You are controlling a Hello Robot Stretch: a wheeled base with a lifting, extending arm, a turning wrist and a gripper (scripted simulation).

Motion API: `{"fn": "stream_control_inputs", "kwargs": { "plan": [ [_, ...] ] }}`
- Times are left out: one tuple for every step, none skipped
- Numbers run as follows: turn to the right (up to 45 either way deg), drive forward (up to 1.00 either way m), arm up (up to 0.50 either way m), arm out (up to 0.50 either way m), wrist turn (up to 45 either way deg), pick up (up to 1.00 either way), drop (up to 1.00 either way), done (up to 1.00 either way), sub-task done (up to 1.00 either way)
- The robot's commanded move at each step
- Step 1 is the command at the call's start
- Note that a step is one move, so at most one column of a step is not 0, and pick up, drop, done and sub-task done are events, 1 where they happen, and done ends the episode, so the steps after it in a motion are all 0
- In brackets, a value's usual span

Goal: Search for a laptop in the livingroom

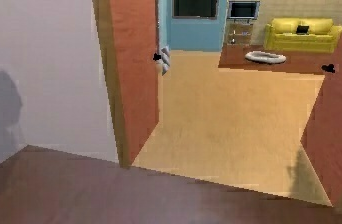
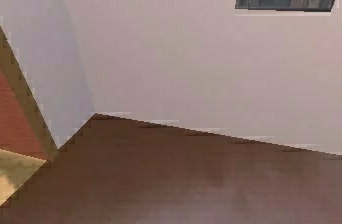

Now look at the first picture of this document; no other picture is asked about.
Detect red-brown room door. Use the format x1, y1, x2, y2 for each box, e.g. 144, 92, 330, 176
92, 0, 161, 168
300, 0, 342, 215

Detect brown shelf unit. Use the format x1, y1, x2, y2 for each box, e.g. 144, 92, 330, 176
223, 18, 255, 47

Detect white oval floor cushion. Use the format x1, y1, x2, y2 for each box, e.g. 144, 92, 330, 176
244, 50, 288, 65

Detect grey television set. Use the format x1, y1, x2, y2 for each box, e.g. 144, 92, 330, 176
226, 0, 261, 21

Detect yellow sofa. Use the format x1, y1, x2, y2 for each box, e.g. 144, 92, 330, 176
263, 17, 342, 54

